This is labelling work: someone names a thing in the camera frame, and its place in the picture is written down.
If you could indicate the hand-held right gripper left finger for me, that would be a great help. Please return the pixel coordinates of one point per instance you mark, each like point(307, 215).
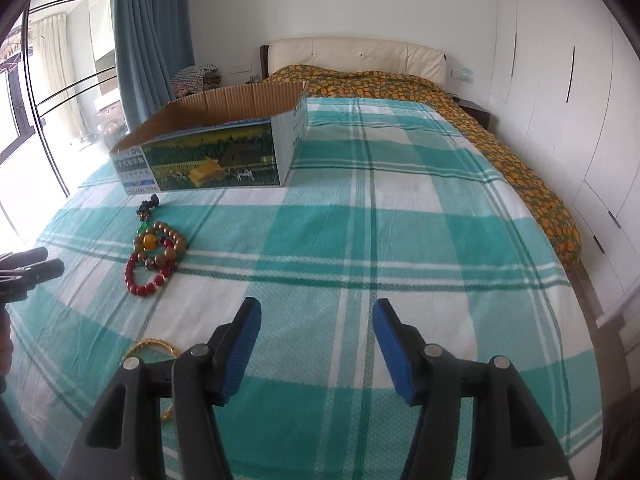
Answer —
point(240, 360)

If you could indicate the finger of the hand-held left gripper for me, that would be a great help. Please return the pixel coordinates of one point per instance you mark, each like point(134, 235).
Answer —
point(40, 271)
point(27, 255)

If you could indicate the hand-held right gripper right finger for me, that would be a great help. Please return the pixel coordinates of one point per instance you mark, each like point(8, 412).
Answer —
point(395, 360)

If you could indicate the small dark charm pendant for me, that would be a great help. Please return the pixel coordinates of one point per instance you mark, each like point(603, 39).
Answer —
point(150, 202)

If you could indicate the printed cardboard box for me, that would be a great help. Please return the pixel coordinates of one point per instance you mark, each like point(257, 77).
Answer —
point(210, 160)

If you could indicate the green checked tablecloth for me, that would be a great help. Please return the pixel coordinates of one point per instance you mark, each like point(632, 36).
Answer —
point(350, 240)

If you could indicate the washing machine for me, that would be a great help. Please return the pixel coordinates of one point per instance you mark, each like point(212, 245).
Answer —
point(112, 125)

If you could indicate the sliding glass door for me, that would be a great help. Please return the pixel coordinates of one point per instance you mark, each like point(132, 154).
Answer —
point(65, 60)

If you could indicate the pile of clothes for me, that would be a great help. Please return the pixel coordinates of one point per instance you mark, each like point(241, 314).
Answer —
point(192, 77)

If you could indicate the blue curtain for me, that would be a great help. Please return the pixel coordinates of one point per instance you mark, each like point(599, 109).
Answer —
point(150, 35)

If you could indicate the dark wooden nightstand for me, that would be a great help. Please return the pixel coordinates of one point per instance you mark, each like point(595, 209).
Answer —
point(475, 110)

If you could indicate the cream padded headboard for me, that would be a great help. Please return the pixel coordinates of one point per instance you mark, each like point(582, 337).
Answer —
point(350, 55)

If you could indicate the white wardrobe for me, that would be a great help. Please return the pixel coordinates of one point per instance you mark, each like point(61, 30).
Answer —
point(550, 60)

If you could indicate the wall socket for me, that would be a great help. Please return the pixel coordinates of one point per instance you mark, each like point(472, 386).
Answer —
point(462, 74)

